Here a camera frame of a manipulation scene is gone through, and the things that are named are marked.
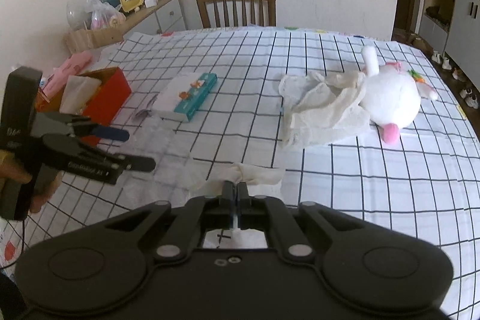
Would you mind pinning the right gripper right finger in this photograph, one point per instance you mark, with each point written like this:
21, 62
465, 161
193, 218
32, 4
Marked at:
271, 216

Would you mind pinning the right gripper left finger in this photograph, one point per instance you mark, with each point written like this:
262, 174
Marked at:
191, 222

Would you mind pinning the red tin box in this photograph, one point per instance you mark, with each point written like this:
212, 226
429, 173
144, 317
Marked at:
103, 106

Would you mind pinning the white gauze cloth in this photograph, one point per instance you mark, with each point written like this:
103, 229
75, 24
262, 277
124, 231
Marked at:
321, 110

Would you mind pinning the white plush unicorn toy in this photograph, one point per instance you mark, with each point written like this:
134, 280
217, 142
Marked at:
392, 95

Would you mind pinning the white tissue paper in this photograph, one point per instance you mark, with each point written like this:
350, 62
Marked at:
78, 91

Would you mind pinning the clear plastic bag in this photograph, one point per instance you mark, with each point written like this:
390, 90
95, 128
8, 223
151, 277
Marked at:
178, 176

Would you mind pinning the teal tissue pack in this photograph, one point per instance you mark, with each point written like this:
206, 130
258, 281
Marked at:
181, 98

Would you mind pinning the checkered tablecloth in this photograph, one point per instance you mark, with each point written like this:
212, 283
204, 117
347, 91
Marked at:
426, 185

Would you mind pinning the plastic bag of items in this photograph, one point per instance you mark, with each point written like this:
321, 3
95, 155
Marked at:
104, 15

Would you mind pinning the wooden side cabinet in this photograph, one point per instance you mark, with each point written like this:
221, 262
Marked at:
165, 16

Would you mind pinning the wooden chair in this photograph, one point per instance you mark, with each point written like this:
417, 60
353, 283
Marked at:
237, 13

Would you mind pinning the white wall cabinets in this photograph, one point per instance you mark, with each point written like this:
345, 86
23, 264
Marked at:
453, 12

